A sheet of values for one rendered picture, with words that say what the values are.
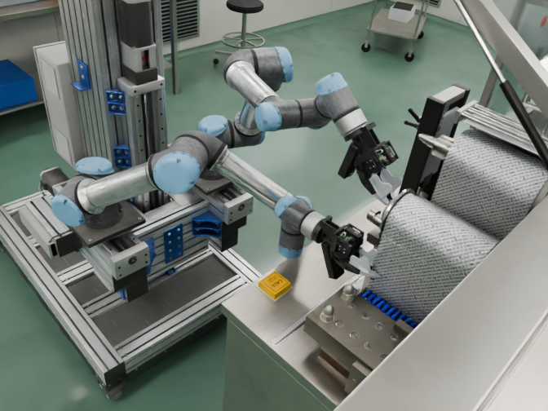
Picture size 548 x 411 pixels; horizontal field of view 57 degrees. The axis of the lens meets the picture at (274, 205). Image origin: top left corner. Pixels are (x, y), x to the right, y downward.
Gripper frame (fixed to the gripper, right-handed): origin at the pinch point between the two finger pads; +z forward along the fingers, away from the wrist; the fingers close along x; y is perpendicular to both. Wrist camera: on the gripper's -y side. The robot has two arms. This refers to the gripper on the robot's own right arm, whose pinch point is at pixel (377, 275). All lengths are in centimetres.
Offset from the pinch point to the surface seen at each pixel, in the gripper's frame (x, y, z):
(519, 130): 33, 36, 10
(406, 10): 432, -70, -249
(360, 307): -7.4, -6.1, 1.2
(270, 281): -10.9, -16.6, -27.0
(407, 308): -0.2, -3.7, 10.4
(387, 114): 276, -109, -156
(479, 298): -49, 56, 33
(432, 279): -0.3, 9.6, 13.6
